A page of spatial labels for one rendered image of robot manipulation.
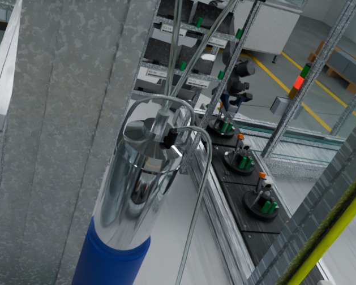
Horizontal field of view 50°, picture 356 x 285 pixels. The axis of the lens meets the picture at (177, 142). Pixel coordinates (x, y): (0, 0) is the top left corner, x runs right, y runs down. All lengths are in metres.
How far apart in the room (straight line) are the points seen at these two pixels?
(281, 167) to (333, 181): 1.36
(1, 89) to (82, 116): 0.21
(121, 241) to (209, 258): 0.56
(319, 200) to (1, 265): 0.40
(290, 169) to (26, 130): 1.67
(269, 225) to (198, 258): 0.28
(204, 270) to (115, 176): 0.64
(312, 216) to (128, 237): 0.43
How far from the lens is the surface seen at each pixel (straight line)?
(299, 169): 1.95
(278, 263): 0.61
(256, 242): 1.34
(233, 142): 1.78
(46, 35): 0.31
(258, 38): 6.26
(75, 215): 0.42
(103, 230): 0.86
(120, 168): 0.75
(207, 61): 1.44
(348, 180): 0.51
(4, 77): 0.56
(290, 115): 1.71
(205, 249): 1.38
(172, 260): 1.30
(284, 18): 6.37
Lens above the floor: 1.82
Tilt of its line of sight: 32 degrees down
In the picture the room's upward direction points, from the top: 23 degrees clockwise
